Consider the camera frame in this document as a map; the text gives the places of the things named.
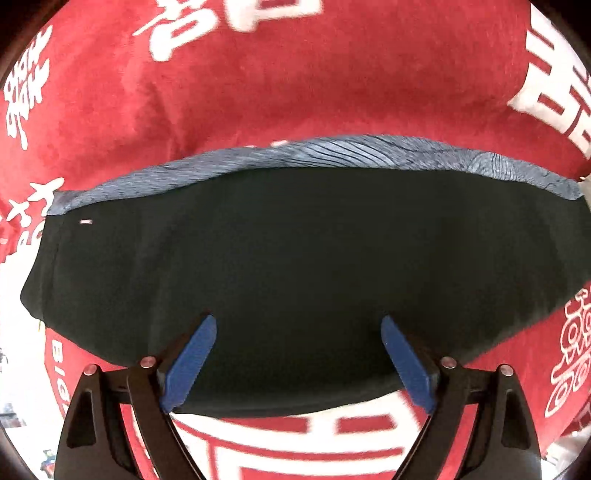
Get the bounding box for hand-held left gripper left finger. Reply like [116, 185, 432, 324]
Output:
[54, 314, 218, 480]

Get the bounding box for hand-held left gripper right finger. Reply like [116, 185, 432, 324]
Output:
[381, 315, 542, 480]

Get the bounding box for black pants with blue lining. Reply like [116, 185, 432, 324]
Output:
[20, 135, 591, 418]

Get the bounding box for red printed blanket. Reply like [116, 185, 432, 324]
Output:
[0, 0, 591, 480]

